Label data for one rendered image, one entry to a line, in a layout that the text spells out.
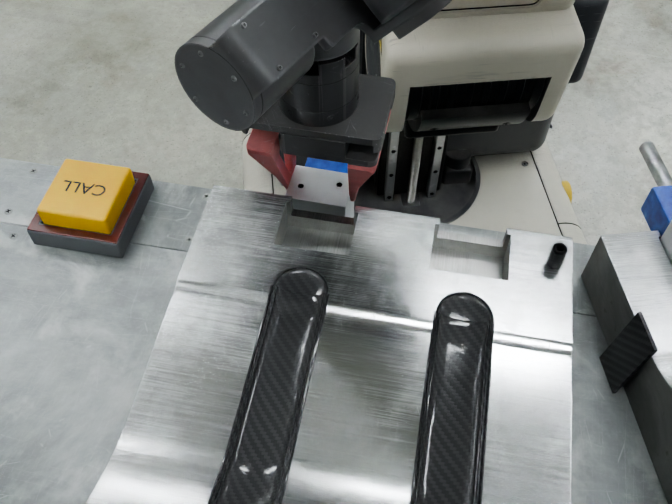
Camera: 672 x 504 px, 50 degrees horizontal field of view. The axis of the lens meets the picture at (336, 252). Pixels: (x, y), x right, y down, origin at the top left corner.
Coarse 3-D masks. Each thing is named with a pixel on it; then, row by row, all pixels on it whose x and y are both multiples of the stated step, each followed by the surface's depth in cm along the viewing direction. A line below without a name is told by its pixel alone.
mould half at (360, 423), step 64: (256, 192) 52; (192, 256) 49; (256, 256) 49; (320, 256) 49; (384, 256) 49; (512, 256) 49; (192, 320) 46; (256, 320) 46; (384, 320) 46; (512, 320) 46; (192, 384) 44; (320, 384) 44; (384, 384) 44; (512, 384) 44; (128, 448) 41; (192, 448) 41; (320, 448) 41; (384, 448) 41; (512, 448) 41
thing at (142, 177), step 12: (144, 180) 62; (132, 192) 61; (132, 204) 60; (36, 216) 60; (36, 228) 59; (48, 228) 59; (60, 228) 59; (120, 228) 59; (96, 240) 58; (108, 240) 58
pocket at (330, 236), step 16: (288, 208) 52; (288, 224) 54; (304, 224) 53; (320, 224) 53; (336, 224) 53; (352, 224) 52; (288, 240) 53; (304, 240) 53; (320, 240) 53; (336, 240) 53
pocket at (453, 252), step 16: (448, 240) 52; (464, 240) 51; (480, 240) 51; (496, 240) 51; (432, 256) 52; (448, 256) 52; (464, 256) 52; (480, 256) 52; (496, 256) 52; (464, 272) 51; (480, 272) 51; (496, 272) 51
